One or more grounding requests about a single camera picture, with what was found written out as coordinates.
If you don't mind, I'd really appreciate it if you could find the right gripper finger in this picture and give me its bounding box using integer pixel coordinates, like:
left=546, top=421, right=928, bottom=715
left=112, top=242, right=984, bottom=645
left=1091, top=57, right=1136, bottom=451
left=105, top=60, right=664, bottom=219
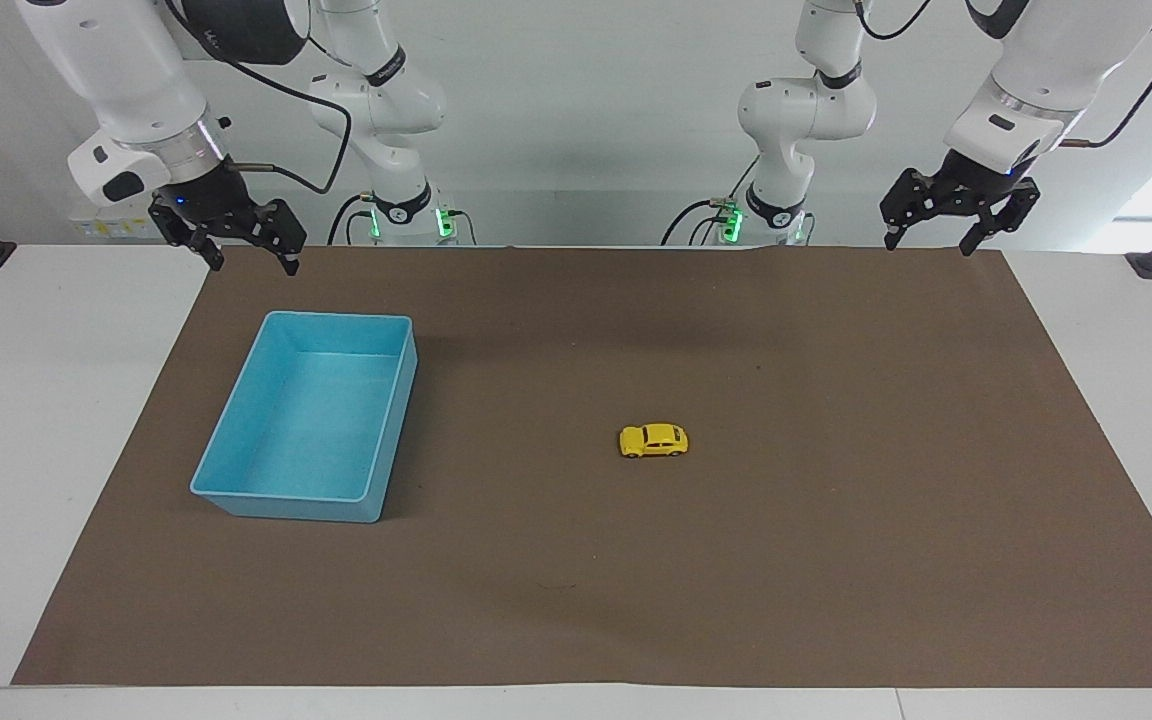
left=236, top=199, right=308, bottom=277
left=148, top=196, right=227, bottom=273

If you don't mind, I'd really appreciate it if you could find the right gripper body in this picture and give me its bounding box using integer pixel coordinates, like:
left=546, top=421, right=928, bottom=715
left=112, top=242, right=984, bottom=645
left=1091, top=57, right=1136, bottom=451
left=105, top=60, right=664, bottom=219
left=156, top=158, right=261, bottom=237

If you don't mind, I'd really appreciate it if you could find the yellow toy beetle car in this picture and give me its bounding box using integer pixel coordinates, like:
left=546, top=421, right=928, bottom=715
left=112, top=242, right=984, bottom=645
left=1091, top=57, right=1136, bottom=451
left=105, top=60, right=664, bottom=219
left=619, top=422, right=690, bottom=460

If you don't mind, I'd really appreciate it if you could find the light blue plastic bin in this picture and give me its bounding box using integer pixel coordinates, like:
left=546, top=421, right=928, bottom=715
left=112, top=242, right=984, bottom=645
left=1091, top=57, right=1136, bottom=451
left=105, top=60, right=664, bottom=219
left=189, top=310, right=420, bottom=525

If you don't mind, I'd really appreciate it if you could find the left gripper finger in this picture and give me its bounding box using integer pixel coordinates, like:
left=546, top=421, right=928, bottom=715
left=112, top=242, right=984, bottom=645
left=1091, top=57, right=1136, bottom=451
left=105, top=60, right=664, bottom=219
left=957, top=178, right=1043, bottom=258
left=879, top=167, right=949, bottom=252

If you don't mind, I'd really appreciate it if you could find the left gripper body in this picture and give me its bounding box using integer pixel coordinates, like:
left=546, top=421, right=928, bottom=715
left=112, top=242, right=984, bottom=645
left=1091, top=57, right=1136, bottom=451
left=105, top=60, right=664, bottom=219
left=928, top=148, right=1039, bottom=209

